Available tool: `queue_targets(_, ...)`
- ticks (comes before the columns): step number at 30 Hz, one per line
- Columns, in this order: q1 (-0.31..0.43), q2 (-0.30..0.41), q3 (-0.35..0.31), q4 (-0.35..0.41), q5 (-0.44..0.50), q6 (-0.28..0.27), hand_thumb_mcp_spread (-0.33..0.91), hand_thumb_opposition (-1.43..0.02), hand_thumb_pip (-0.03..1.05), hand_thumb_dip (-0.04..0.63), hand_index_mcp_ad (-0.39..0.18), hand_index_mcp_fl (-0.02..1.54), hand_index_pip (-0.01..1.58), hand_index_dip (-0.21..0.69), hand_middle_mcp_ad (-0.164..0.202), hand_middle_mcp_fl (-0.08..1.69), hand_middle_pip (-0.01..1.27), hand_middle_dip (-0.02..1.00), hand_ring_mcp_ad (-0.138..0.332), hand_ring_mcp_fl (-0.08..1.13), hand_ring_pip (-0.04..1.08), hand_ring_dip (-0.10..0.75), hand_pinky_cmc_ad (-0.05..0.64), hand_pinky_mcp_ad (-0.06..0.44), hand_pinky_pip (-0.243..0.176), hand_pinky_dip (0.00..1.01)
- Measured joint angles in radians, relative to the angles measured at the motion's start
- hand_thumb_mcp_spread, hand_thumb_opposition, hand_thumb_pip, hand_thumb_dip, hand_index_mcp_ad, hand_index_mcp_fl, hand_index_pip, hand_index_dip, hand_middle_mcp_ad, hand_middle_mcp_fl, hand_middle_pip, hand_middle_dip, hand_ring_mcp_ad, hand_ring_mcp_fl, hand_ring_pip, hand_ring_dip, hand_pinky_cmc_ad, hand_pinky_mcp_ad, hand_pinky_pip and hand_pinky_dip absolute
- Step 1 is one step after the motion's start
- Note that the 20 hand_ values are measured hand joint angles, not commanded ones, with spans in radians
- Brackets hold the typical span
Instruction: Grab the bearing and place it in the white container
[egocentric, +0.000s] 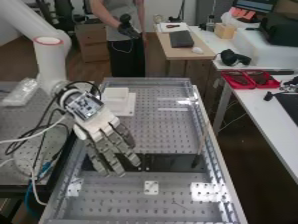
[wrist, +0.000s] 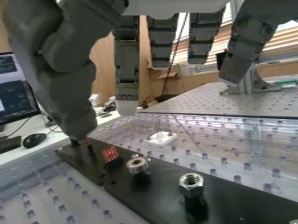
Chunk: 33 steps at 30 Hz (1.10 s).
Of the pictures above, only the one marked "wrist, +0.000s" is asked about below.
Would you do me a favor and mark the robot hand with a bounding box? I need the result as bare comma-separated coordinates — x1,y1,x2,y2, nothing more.
0,0,298,143

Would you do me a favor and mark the silver bearing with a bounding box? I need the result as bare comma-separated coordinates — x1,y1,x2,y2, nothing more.
125,156,149,176

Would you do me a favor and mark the computer screen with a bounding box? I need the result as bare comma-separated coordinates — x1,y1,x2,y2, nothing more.
0,51,43,127

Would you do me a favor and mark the black mouse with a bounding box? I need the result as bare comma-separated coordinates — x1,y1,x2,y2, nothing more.
21,132,49,150

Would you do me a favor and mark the black keyboard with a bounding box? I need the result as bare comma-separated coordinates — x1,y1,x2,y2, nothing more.
0,135,23,155

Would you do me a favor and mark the white desk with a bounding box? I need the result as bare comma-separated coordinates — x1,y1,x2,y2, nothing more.
0,105,148,168

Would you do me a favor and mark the grey metal stand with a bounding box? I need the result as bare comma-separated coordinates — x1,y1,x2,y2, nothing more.
220,61,286,97

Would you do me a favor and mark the clear box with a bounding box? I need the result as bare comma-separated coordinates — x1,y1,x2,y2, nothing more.
0,111,298,224

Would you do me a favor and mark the steel hex nut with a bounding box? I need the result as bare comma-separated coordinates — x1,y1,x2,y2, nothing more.
177,172,206,199

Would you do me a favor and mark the black plate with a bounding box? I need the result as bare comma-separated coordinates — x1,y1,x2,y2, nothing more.
55,137,298,224

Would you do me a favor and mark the small white square bracket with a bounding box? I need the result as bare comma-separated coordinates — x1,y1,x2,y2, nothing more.
144,130,178,146

